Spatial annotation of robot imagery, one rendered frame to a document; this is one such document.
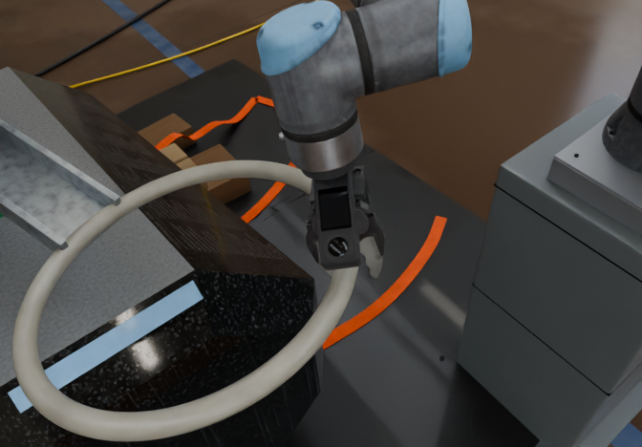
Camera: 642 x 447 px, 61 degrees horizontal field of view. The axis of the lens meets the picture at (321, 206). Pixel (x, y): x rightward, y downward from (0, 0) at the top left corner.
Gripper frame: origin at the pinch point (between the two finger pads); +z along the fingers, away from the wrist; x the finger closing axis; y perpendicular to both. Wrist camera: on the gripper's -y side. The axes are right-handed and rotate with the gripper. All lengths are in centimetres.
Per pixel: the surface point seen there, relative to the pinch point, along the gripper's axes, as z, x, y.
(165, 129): 61, 101, 160
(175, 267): 8.3, 34.4, 14.1
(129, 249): 6.4, 44.1, 18.3
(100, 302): 7.3, 45.8, 6.6
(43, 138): -1, 75, 52
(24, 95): -5, 87, 71
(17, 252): 3, 66, 18
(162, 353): 16.2, 36.4, 1.5
